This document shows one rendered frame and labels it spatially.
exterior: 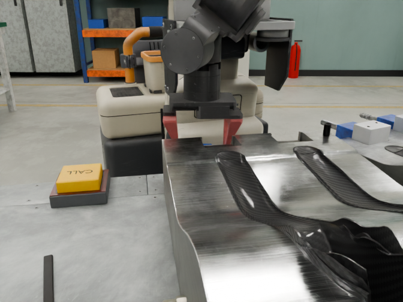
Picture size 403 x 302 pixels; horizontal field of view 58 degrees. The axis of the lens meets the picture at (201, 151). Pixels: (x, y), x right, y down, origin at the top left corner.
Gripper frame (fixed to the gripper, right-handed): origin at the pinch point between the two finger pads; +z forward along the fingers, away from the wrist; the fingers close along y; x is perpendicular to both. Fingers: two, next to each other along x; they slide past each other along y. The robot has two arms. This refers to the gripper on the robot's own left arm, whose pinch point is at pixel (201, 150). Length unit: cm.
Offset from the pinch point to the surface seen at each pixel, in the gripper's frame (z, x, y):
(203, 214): -3.7, -25.5, -1.6
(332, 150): -4.4, -11.6, 17.0
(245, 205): -3.1, -23.0, 3.0
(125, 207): 4.8, -9.3, -11.7
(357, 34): 19, 502, 274
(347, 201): -3.2, -22.8, 14.1
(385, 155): -1.0, -5.8, 28.5
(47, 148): 85, 219, -107
